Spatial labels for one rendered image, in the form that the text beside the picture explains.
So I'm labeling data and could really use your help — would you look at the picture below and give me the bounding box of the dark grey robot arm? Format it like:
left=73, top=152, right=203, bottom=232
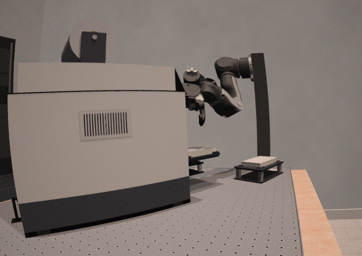
left=183, top=53, right=254, bottom=118

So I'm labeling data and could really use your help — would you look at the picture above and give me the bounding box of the cream well plate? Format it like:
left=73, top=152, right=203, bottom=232
left=241, top=156, right=278, bottom=167

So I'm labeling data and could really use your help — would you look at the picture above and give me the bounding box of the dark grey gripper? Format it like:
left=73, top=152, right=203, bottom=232
left=182, top=83, right=205, bottom=126

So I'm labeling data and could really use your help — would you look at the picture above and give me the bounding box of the beige well plate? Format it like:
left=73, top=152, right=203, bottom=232
left=188, top=148, right=216, bottom=157

